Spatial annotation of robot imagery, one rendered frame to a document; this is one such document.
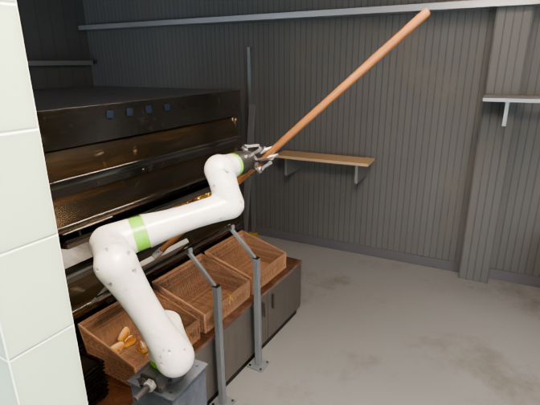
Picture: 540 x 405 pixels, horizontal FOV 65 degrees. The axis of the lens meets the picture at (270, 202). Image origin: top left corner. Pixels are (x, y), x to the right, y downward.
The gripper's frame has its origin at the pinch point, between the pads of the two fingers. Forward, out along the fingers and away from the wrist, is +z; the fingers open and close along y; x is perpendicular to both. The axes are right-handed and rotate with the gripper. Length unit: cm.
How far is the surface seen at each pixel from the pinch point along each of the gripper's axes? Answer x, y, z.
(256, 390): -166, 114, 64
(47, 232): 37, 14, -122
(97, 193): -118, -53, 5
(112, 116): -87, -85, 20
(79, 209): -121, -48, -10
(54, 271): 34, 19, -122
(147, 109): -86, -86, 48
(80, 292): -154, -10, -17
